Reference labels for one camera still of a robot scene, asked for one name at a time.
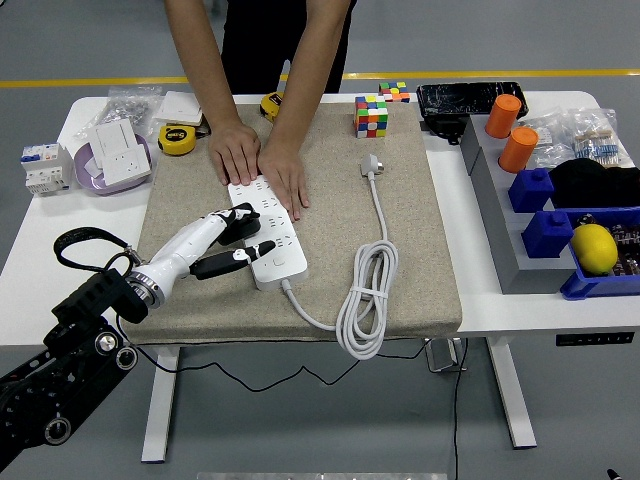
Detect circuit boards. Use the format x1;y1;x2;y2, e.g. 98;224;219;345
575;212;640;277

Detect blue plastic bin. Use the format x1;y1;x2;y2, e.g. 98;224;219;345
559;206;640;301

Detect blue block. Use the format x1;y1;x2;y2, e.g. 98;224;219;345
508;167;556;214
520;210;575;260

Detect white power strip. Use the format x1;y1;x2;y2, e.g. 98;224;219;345
227;174;309;292

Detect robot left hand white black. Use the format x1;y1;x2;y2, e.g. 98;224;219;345
130;202;277;301

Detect small clear plastic bag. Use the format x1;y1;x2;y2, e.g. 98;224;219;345
520;115;565;169

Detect black plug adapter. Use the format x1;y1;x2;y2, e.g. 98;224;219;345
217;212;263;247

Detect person's right hand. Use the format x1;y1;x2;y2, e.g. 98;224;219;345
207;121;262;187

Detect person's left hand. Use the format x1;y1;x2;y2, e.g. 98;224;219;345
257;142;310;223

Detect white wall switch panel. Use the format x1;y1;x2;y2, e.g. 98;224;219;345
152;90;205;126

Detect black plastic tray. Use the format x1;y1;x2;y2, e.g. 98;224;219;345
416;81;530;121

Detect black power adapter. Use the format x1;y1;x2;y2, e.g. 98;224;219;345
419;115;472;146

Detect yellow lemon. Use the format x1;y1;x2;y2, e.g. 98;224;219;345
570;223;620;276

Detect white circuit breaker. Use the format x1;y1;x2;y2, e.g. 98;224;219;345
19;142;75;198

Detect white switch plate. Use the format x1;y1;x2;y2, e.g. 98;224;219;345
89;119;140;170

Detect grey-brown mat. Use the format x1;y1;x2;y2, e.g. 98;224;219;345
119;93;464;346

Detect person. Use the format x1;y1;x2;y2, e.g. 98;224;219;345
222;0;359;95

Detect clear bag of resistors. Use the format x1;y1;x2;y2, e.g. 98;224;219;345
560;106;635;169

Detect large Rubik's cube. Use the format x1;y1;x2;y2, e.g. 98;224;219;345
354;94;390;139

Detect grey stepped block holder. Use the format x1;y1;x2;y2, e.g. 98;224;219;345
459;113;577;295

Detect orange cylinder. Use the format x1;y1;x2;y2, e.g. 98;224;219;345
498;125;540;174
484;93;523;139

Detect small Rubik's cube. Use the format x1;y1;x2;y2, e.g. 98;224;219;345
378;81;411;104

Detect clear bag of screws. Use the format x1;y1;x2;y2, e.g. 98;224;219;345
74;85;165;141

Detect metal bracket under table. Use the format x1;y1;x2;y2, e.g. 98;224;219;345
424;337;468;373

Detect yellow black round tape measure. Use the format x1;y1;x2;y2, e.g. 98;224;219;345
157;124;198;156

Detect white wall socket plate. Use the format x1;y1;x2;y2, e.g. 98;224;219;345
102;146;153;187

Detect hanging black cable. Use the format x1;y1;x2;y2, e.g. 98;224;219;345
451;337;469;480

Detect black cloth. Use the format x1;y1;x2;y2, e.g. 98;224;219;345
548;158;640;210

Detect purple bowl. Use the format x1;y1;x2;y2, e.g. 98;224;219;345
73;133;154;197

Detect white table leg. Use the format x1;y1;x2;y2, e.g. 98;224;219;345
140;344;181;464
486;335;538;450

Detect black table control panel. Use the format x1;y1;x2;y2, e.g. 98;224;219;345
554;330;636;347

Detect thin black adapter cord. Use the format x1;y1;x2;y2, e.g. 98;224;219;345
115;312;436;394

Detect white power strip cable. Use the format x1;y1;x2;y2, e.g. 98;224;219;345
279;153;400;360

